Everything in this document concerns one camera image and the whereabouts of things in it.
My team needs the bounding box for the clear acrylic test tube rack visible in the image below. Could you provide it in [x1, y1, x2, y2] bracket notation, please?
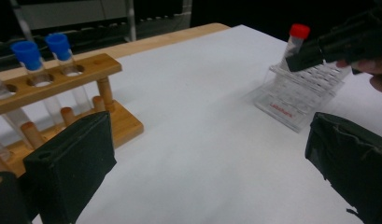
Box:
[253, 60, 353, 134]

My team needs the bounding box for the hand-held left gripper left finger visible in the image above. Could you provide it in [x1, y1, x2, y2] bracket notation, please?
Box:
[22, 111, 118, 224]

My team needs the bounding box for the blue cap test tube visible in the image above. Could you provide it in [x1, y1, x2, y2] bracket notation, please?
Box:
[44, 32, 93, 116]
[9, 40, 68, 127]

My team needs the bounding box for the wooden test tube rack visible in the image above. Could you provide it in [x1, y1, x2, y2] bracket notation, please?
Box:
[0, 52, 145, 178]

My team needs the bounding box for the white table sheet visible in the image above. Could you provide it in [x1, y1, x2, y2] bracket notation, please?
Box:
[0, 24, 382, 224]

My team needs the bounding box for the red cap test tube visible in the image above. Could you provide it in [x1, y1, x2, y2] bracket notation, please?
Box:
[280, 23, 312, 71]

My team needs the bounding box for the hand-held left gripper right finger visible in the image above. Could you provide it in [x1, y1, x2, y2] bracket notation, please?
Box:
[304, 111, 382, 224]

